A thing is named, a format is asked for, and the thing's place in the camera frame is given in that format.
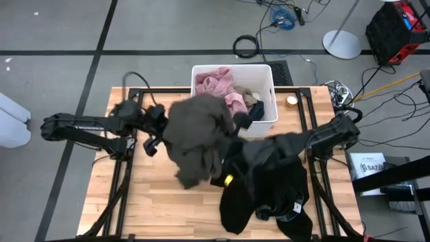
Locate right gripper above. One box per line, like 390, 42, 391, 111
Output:
214, 114, 256, 188

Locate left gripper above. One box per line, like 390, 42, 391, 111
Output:
142, 104, 168, 157

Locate olive green hoodie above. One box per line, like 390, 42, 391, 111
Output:
163, 93, 236, 190

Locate navy blue garment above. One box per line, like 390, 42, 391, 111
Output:
248, 100, 265, 122

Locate black garment with white print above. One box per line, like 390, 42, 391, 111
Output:
254, 200, 306, 223

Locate beige button shirt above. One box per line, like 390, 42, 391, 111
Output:
234, 86, 259, 107

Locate pink shirt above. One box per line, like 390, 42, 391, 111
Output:
194, 66, 249, 117

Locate white plastic bin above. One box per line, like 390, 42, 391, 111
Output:
190, 63, 279, 138

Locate black floor mat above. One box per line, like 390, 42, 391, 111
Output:
248, 60, 294, 87

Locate white printed box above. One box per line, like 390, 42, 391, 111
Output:
348, 153, 387, 196

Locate white rounded furniture piece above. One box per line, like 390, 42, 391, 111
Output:
0, 92, 32, 149

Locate grey lamp stand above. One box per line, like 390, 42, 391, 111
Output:
322, 0, 363, 60

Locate black power strip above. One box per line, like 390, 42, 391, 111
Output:
294, 6, 306, 26

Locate black cart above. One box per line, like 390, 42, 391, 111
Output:
351, 156, 430, 242

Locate yellow stick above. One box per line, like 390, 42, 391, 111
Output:
354, 72, 421, 102

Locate red and black case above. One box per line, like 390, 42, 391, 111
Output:
365, 0, 430, 67

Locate dark grey padded object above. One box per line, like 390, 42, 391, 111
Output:
419, 69, 430, 102

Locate black aluminium table frame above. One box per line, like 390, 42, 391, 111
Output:
79, 87, 366, 242

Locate coiled black cable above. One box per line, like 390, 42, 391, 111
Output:
232, 34, 260, 59

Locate white power strip with cables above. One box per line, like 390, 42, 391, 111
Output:
322, 79, 355, 117

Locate thick black cable loop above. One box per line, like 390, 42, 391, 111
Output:
334, 106, 363, 124

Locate blue cable bundle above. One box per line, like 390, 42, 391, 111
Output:
268, 6, 296, 31

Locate thin black floor cable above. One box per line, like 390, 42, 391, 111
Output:
349, 65, 397, 104

